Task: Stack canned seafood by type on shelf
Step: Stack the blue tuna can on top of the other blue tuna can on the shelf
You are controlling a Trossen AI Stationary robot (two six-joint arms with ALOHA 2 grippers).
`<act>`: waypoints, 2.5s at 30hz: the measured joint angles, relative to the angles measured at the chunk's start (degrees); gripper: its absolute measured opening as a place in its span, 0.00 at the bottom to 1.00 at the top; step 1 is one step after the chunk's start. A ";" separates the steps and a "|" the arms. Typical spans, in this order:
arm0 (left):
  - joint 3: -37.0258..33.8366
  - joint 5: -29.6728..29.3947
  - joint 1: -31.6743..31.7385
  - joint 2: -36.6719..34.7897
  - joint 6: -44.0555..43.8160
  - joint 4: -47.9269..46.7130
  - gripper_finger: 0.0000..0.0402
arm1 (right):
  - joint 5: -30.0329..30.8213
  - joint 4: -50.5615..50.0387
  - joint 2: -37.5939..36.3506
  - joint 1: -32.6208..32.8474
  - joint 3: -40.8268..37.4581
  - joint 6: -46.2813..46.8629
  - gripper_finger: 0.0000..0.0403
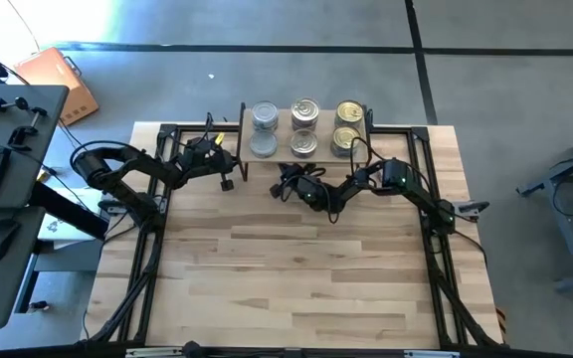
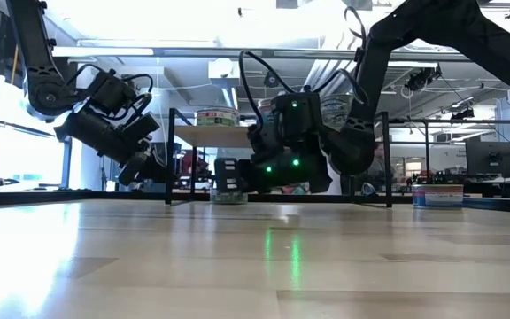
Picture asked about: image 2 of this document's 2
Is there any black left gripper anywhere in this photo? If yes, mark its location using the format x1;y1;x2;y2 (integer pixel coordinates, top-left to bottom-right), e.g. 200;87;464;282
53;108;170;187

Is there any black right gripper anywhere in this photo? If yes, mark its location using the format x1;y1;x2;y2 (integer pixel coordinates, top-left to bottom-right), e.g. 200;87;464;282
214;150;332;195

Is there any silver-lid green-label can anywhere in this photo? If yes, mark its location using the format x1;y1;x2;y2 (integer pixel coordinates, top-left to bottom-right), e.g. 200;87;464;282
323;110;353;130
209;190;250;206

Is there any silver-lid seafood can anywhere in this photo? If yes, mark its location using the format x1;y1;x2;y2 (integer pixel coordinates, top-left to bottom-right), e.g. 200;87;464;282
196;105;241;128

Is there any white ceiling vent box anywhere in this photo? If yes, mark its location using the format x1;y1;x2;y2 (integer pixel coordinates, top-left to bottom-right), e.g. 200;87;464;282
208;59;241;89

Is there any grey overhead beam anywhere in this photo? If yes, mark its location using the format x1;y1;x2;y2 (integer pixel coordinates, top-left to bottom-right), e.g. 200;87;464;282
53;46;473;62

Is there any person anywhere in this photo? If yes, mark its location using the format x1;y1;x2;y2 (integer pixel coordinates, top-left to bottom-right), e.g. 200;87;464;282
371;141;389;181

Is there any black background railing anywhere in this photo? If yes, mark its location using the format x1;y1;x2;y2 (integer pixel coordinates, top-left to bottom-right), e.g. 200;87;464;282
390;117;510;185

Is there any black background monitor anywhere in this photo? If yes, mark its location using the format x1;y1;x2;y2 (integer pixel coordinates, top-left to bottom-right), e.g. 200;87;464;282
466;140;510;181

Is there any wooden shelf black frame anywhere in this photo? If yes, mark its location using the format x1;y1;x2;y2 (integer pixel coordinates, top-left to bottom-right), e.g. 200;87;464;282
165;107;393;209

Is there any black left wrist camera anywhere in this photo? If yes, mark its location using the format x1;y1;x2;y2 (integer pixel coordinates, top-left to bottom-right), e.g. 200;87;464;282
121;112;161;145

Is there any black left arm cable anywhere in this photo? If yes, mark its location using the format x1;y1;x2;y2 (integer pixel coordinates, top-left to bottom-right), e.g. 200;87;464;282
66;64;155;112

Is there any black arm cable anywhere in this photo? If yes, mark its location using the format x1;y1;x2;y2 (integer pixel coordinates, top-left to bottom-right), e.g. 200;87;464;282
66;64;155;112
237;6;371;128

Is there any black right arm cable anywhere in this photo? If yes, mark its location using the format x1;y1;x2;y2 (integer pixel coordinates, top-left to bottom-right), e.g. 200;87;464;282
237;6;371;128

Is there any black metal table frame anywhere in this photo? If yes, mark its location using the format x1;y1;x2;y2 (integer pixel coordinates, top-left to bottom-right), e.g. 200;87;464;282
0;189;510;214

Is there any black ceiling camera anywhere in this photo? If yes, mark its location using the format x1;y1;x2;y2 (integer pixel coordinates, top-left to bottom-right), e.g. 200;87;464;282
451;107;476;121
404;66;442;93

